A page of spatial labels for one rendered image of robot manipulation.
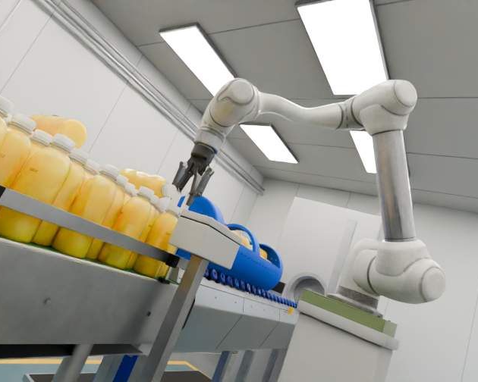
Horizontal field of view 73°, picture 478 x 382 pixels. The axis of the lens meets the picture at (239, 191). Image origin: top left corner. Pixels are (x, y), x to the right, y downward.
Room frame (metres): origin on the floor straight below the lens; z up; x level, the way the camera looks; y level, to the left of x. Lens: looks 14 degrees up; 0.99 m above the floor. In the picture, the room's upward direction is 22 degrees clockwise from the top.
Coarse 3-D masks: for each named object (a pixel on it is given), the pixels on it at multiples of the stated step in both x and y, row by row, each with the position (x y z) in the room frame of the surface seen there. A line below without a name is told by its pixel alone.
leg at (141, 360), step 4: (140, 356) 1.26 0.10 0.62; (144, 356) 1.26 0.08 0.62; (140, 360) 1.26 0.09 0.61; (144, 360) 1.25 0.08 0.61; (136, 364) 1.27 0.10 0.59; (140, 364) 1.26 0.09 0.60; (144, 364) 1.25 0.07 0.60; (136, 368) 1.26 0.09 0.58; (140, 368) 1.25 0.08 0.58; (132, 372) 1.27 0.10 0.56; (136, 372) 1.26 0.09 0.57; (140, 372) 1.25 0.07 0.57; (132, 376) 1.26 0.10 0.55; (136, 376) 1.26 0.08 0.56; (128, 380) 1.27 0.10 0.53; (132, 380) 1.26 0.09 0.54; (136, 380) 1.25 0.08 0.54
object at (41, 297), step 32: (0, 256) 0.57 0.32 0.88; (32, 256) 0.61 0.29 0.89; (64, 256) 0.68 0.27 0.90; (0, 288) 0.59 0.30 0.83; (32, 288) 0.64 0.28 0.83; (64, 288) 0.69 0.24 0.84; (96, 288) 0.76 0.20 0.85; (128, 288) 0.84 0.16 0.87; (160, 288) 0.94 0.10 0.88; (0, 320) 0.62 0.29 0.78; (32, 320) 0.67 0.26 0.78; (64, 320) 0.72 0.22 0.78; (96, 320) 0.79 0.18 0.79; (128, 320) 0.88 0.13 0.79; (160, 320) 0.99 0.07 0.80; (0, 352) 0.69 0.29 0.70; (32, 352) 0.74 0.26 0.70; (64, 352) 0.80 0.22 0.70; (96, 352) 0.87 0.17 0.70; (128, 352) 0.96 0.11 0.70
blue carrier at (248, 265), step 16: (192, 208) 1.30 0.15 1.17; (208, 208) 1.26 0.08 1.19; (224, 224) 1.29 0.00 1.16; (256, 240) 1.63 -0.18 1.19; (240, 256) 1.45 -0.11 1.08; (256, 256) 1.60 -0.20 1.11; (272, 256) 2.01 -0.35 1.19; (224, 272) 1.48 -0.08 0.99; (240, 272) 1.55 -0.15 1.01; (256, 272) 1.67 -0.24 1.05; (272, 272) 1.83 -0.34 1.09
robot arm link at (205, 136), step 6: (198, 132) 1.02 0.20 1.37; (204, 132) 0.99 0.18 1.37; (210, 132) 0.99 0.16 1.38; (216, 132) 0.99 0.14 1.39; (198, 138) 1.00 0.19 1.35; (204, 138) 0.99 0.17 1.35; (210, 138) 0.99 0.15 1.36; (216, 138) 1.00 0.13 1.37; (222, 138) 1.01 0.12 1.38; (204, 144) 1.00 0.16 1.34; (210, 144) 0.99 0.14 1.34; (216, 144) 1.00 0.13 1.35; (216, 150) 1.02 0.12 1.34
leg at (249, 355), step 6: (246, 354) 2.10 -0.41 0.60; (252, 354) 2.09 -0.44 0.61; (246, 360) 2.10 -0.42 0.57; (252, 360) 2.12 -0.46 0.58; (240, 366) 2.11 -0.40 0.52; (246, 366) 2.09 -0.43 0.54; (240, 372) 2.10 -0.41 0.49; (246, 372) 2.09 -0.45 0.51; (240, 378) 2.10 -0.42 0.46; (246, 378) 2.12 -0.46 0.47
